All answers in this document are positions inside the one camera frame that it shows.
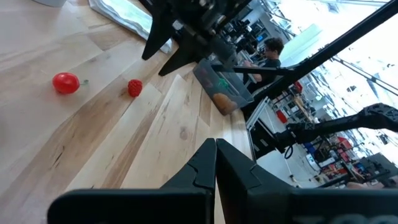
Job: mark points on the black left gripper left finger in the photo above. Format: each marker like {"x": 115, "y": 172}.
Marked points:
{"x": 174, "y": 205}

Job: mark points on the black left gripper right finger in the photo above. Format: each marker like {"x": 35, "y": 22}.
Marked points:
{"x": 280, "y": 205}

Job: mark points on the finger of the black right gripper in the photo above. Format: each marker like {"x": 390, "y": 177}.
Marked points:
{"x": 160, "y": 28}
{"x": 189, "y": 53}

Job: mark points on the white towel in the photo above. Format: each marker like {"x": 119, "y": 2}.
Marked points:
{"x": 124, "y": 15}

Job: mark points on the orange toy bell pepper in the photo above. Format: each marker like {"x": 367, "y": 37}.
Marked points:
{"x": 225, "y": 104}

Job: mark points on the black background robot arm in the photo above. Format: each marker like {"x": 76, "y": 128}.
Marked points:
{"x": 373, "y": 116}

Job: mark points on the clear gray tupperware container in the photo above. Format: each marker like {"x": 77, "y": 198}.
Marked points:
{"x": 239, "y": 93}

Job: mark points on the red toy strawberry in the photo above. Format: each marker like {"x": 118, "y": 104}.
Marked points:
{"x": 135, "y": 88}

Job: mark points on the person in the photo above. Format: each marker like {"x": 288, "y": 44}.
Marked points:
{"x": 269, "y": 67}

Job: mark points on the bright red toy cherry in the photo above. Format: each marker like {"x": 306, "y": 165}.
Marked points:
{"x": 65, "y": 83}

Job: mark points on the black aluminium table frame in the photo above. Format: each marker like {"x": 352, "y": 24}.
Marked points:
{"x": 342, "y": 41}

